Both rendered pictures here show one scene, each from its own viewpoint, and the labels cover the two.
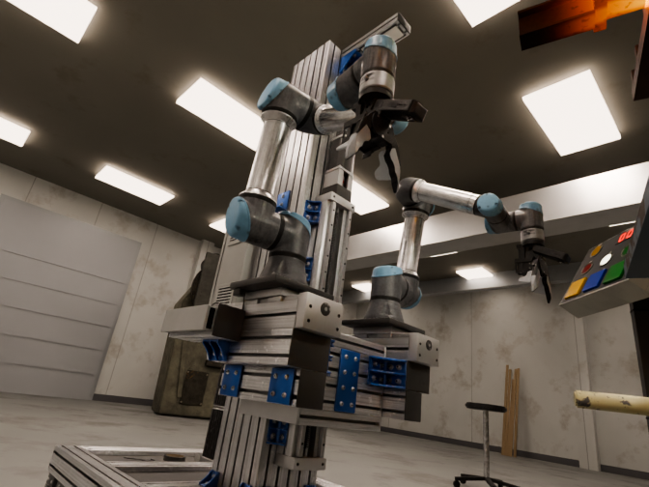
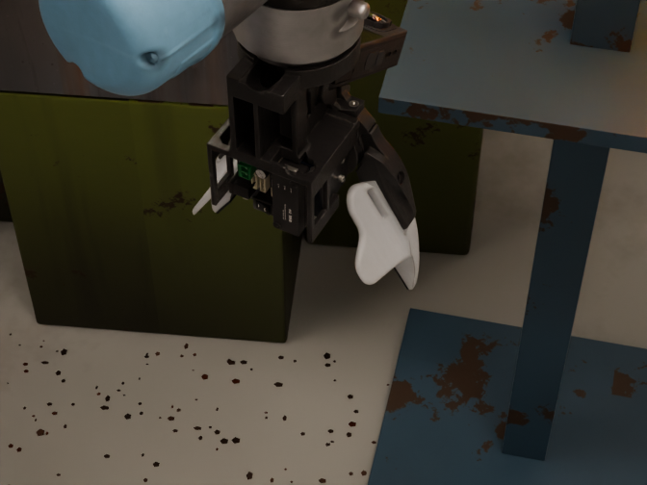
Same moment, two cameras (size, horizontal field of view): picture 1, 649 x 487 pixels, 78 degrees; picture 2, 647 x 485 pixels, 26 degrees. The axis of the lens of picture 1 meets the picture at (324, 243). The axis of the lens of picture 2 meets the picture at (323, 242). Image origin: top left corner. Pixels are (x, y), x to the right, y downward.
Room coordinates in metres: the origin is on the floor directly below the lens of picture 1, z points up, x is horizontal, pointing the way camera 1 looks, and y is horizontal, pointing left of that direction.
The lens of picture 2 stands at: (0.88, 0.53, 1.64)
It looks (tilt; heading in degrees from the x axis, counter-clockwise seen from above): 48 degrees down; 250
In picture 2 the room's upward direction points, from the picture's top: straight up
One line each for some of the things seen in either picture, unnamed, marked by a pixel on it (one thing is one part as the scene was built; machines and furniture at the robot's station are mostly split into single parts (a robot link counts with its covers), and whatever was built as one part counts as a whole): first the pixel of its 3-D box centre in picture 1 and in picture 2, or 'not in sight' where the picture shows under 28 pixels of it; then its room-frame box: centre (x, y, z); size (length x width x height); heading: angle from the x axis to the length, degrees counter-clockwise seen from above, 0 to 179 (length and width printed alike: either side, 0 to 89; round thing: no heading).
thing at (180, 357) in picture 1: (212, 332); not in sight; (7.60, 1.81, 1.45); 1.53 x 1.33 x 2.90; 131
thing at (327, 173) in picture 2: (370, 123); (294, 116); (0.69, -0.06, 1.07); 0.09 x 0.08 x 0.12; 42
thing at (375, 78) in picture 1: (375, 90); (302, 3); (0.68, -0.06, 1.15); 0.08 x 0.08 x 0.05
